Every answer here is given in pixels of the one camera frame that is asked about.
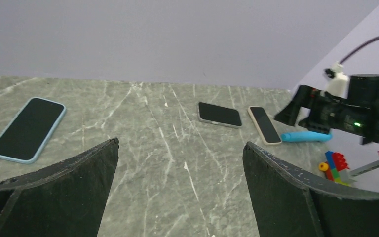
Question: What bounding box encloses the phone in light blue case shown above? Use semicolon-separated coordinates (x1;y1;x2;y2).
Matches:
0;97;67;164

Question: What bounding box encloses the colourful toy brick model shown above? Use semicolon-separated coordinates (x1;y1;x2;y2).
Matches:
318;151;379;186

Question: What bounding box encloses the light blue cylinder tube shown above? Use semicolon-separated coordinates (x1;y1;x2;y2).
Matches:
281;131;333;143

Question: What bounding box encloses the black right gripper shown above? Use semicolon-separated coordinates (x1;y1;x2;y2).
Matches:
274;74;379;145

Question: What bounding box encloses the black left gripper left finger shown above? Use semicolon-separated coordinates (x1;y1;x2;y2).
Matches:
0;138;119;237

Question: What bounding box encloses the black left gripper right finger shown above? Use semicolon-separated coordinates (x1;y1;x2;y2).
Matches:
242;142;379;237

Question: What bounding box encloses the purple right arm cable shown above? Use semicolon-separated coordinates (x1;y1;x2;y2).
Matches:
339;36;379;72

